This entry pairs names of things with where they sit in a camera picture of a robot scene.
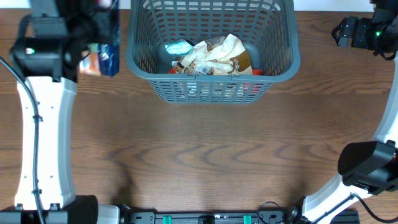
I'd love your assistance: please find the black right cable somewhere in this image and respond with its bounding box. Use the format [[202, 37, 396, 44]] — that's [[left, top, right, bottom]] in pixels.
[[257, 192, 398, 224]]

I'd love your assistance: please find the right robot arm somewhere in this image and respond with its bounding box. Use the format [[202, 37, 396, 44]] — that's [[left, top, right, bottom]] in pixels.
[[285, 0, 397, 223]]

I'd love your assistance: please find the Kleenex tissue multipack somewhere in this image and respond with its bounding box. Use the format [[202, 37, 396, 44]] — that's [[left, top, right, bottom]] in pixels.
[[79, 0, 121, 77]]

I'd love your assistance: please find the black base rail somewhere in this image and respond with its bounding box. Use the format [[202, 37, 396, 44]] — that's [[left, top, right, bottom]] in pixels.
[[119, 205, 361, 224]]

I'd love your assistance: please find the beige grain bag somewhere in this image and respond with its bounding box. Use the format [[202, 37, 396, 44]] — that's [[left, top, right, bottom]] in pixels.
[[178, 34, 246, 76], [172, 61, 214, 75]]

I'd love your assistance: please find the grey plastic slotted basket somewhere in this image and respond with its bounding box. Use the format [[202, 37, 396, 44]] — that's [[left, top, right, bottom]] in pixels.
[[125, 0, 300, 104]]

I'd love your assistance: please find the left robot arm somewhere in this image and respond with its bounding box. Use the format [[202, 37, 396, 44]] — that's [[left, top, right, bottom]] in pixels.
[[1, 1, 128, 223]]

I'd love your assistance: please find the black left cable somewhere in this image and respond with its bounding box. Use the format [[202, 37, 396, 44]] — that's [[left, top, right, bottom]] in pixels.
[[0, 55, 47, 224]]

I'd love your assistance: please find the beige rice bag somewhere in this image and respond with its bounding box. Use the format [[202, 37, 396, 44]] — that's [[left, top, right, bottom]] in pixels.
[[230, 50, 252, 75]]

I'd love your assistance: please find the mint green wipes pack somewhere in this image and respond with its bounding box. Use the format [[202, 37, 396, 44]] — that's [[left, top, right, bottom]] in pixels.
[[165, 39, 193, 55]]

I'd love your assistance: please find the orange and tan cracker pack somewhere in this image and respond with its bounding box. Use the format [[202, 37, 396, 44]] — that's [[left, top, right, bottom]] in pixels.
[[168, 67, 262, 94]]

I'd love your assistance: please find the black cable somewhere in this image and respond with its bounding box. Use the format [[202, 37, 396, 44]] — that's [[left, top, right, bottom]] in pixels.
[[0, 55, 47, 224], [257, 192, 398, 224]]

